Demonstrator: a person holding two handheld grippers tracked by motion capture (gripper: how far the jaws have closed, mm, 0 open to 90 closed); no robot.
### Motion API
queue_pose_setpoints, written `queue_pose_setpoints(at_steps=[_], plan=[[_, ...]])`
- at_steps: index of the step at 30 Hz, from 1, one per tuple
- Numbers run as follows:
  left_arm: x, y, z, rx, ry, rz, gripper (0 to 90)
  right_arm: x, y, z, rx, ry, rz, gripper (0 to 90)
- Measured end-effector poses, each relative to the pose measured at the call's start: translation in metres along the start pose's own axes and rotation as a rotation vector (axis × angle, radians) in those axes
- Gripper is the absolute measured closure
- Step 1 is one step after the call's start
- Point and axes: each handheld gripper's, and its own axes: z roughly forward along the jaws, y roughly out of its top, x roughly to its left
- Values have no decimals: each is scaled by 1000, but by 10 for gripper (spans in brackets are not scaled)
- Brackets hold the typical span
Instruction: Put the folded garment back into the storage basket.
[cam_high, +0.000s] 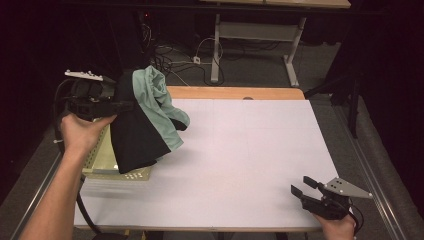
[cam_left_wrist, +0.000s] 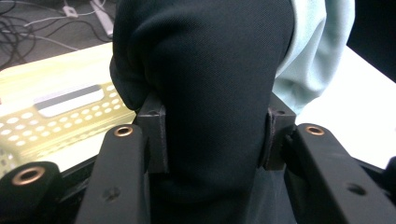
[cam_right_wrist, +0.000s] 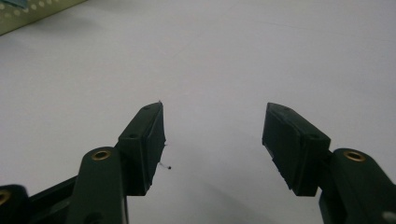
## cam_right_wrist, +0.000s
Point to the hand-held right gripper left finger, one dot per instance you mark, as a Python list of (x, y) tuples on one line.
[(99, 186)]

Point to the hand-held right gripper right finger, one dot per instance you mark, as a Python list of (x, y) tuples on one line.
[(299, 149)]

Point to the yellow perforated plastic basket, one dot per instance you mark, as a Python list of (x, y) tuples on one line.
[(31, 15)]

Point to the black and green shirt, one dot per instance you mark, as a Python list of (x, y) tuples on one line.
[(15, 2)]

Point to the white table sheet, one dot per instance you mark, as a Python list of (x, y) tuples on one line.
[(218, 62)]

